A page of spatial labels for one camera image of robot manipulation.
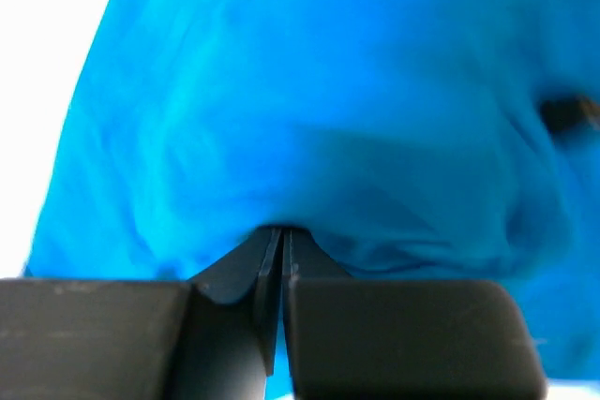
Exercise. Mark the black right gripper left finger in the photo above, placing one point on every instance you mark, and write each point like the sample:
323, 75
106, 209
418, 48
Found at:
250, 274

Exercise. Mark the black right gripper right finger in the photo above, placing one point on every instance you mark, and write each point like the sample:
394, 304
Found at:
306, 264

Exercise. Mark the blue t-shirt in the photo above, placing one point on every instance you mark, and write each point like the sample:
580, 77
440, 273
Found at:
413, 138

